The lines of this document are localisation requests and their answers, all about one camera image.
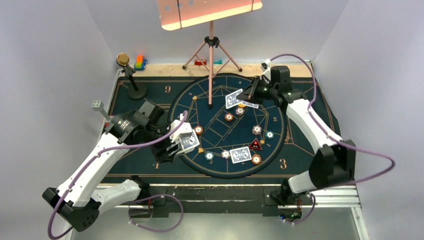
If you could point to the blue playing card box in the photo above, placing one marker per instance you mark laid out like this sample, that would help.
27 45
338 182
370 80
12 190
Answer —
188 143

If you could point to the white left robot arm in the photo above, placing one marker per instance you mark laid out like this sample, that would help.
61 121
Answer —
80 203

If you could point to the dark green poker mat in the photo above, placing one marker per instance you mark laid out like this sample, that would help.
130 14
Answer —
294 158

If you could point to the red triangular dealer button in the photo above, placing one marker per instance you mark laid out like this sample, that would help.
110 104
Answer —
255 145

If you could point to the blue backed playing card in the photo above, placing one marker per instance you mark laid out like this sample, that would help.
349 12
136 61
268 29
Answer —
241 154
231 99
249 104

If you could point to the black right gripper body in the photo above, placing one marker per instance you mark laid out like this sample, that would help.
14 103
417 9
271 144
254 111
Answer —
262 90

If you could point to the colourful toy brick train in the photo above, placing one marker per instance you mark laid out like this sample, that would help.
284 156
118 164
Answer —
140 63

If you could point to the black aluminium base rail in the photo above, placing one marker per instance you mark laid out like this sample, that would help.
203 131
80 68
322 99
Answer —
261 199

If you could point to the round brass bell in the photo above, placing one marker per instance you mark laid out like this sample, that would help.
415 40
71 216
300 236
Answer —
138 90

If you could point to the green poker chip stack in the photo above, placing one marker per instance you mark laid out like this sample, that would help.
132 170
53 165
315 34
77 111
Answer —
209 156

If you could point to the pink music stand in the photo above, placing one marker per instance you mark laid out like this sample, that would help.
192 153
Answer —
180 14

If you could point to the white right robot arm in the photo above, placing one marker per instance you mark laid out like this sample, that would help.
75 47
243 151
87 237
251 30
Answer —
334 160

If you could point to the round dark poker mat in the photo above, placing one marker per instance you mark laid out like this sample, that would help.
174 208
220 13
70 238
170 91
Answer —
219 134

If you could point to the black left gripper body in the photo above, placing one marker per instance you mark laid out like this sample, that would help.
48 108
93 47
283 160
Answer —
160 151

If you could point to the red teal toy blocks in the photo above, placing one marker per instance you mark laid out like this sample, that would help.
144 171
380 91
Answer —
202 61

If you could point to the orange poker chip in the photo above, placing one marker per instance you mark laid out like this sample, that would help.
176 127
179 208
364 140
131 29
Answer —
198 129
228 117
256 159

